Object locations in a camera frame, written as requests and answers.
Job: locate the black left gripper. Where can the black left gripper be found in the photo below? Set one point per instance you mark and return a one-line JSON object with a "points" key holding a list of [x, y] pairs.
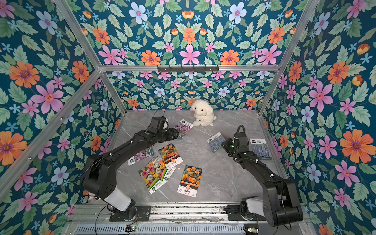
{"points": [[171, 136]]}

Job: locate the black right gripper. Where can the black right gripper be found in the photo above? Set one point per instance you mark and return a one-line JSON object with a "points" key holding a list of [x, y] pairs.
{"points": [[227, 145]]}

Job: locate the lavender seed packet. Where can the lavender seed packet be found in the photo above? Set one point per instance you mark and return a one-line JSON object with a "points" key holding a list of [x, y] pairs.
{"points": [[260, 148], [215, 142]]}

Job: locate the pink cosmos seed packet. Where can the pink cosmos seed packet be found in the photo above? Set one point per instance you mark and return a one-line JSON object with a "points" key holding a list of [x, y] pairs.
{"points": [[183, 127]]}

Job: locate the marigold seed packet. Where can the marigold seed packet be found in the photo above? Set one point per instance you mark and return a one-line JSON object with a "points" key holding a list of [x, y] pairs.
{"points": [[190, 181], [170, 156]]}

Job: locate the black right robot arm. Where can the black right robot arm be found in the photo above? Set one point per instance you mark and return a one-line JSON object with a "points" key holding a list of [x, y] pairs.
{"points": [[279, 203]]}

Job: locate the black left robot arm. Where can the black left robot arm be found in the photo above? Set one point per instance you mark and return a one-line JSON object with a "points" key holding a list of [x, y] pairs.
{"points": [[99, 175]]}

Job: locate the pink flowers seed packet left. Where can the pink flowers seed packet left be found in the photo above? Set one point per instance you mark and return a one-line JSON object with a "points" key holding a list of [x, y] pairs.
{"points": [[144, 154]]}

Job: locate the mixed flowers seed packet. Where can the mixed flowers seed packet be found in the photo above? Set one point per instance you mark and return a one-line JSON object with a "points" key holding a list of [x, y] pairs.
{"points": [[155, 174]]}

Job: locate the white plush dog toy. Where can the white plush dog toy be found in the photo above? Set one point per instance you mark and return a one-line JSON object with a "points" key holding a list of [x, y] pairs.
{"points": [[203, 113]]}

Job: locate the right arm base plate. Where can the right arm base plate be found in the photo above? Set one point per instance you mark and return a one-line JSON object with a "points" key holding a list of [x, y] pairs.
{"points": [[238, 213]]}

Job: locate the black hook rail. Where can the black hook rail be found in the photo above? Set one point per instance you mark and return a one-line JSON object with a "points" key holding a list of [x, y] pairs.
{"points": [[193, 68]]}

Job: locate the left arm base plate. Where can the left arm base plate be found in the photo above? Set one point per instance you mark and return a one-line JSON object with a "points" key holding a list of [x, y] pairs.
{"points": [[133, 213]]}

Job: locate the aluminium front rail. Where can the aluminium front rail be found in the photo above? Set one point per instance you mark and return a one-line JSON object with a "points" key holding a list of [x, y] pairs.
{"points": [[191, 212]]}

